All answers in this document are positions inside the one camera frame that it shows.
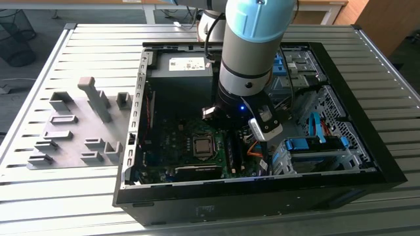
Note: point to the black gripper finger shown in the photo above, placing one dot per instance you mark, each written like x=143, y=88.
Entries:
x=209, y=113

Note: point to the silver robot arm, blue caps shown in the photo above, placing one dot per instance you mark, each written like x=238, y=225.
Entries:
x=250, y=49

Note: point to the installed RAM stick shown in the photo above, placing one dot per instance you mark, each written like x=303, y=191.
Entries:
x=241, y=152

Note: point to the CPU socket with CPU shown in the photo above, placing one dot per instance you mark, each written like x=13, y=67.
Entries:
x=202, y=146

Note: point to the grey power supply unit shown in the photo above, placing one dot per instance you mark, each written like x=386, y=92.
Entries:
x=183, y=73

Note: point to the green motherboard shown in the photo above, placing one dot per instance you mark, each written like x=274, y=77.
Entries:
x=171, y=147

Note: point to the blue plastic drive latch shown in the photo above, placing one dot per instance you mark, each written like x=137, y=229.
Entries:
x=281, y=70

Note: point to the hard disk in blue carrier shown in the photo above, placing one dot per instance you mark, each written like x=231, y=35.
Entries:
x=301, y=143

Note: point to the black graphics card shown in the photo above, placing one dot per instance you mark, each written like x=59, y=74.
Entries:
x=197, y=172

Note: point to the metal drive cage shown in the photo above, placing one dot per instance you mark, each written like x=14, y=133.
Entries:
x=306, y=76

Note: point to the metal disk bay cage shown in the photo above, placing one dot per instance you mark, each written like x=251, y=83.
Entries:
x=315, y=155

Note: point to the black PC case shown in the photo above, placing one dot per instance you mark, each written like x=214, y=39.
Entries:
x=230, y=204

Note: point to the grey parts rack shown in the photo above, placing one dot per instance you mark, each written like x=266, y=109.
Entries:
x=82, y=137

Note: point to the wooden cabinet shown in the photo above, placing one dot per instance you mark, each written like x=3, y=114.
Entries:
x=378, y=19

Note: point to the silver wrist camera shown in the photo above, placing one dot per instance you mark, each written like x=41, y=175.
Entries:
x=267, y=130

